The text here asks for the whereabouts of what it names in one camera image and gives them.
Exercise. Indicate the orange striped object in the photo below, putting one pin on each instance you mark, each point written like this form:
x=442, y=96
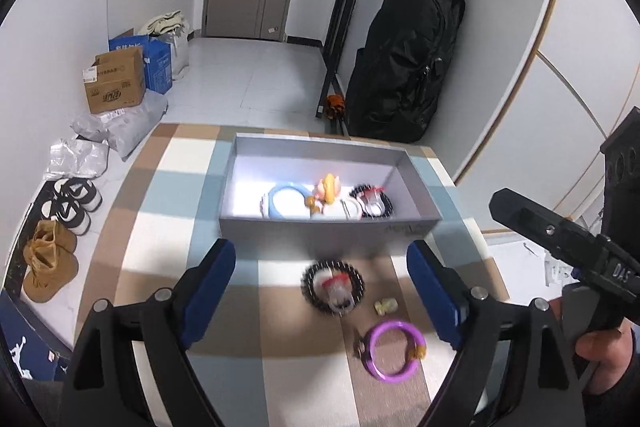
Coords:
x=334, y=104

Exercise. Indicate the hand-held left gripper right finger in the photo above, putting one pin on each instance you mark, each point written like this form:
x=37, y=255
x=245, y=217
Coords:
x=437, y=297

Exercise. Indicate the black and white sneaker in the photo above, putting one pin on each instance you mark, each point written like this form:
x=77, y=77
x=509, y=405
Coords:
x=65, y=216
x=77, y=194

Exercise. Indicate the silver parcel bag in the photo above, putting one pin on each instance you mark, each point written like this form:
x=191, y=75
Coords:
x=75, y=157

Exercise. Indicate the brown boot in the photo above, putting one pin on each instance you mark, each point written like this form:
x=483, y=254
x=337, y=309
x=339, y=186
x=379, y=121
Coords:
x=50, y=272
x=57, y=234

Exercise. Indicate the small yellow flower charm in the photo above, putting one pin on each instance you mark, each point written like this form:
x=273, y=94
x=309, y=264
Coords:
x=386, y=305

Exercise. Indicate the black backpack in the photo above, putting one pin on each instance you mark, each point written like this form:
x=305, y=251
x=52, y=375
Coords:
x=400, y=72

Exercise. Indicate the white sack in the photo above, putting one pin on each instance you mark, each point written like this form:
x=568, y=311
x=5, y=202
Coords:
x=179, y=52

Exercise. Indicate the white wood-trimmed cabinet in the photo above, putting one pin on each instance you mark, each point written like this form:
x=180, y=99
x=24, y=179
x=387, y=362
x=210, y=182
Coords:
x=550, y=82

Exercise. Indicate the grey cardboard box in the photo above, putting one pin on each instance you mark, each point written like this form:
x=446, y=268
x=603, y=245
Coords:
x=280, y=237

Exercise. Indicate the blue bangle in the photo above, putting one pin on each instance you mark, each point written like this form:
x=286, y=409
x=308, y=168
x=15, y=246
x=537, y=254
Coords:
x=271, y=202

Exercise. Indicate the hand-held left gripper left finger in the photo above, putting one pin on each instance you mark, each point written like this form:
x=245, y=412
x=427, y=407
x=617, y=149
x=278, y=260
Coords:
x=207, y=297

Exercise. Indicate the beige folded cloth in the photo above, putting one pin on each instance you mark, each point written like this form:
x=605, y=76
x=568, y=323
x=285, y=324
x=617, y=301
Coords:
x=160, y=23

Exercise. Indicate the grey fabric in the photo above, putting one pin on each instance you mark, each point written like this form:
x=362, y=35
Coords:
x=45, y=402

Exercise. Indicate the pig figure charm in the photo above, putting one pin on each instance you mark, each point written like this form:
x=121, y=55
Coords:
x=329, y=188

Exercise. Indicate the purple bangle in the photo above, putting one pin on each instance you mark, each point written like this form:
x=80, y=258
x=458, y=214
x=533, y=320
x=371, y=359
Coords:
x=367, y=352

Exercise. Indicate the person's right hand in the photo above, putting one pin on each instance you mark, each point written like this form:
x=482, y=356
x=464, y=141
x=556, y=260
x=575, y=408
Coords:
x=612, y=357

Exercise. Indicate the blue shoe box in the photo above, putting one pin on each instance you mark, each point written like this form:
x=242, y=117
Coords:
x=25, y=342

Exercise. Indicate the white crumpled paper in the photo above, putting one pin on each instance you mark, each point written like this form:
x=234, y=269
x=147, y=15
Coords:
x=557, y=269

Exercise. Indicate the blue printed box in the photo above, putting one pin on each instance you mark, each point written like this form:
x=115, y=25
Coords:
x=160, y=67

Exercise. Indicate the brown cardboard box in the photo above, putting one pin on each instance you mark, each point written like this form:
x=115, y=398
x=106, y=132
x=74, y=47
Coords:
x=115, y=87

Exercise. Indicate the grey parcel bag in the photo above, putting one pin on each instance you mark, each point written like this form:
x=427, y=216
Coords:
x=135, y=127

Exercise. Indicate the checked tablecloth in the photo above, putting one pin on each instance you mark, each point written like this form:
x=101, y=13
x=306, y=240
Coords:
x=165, y=227

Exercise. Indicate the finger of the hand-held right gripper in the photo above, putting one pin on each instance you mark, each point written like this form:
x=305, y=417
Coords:
x=540, y=227

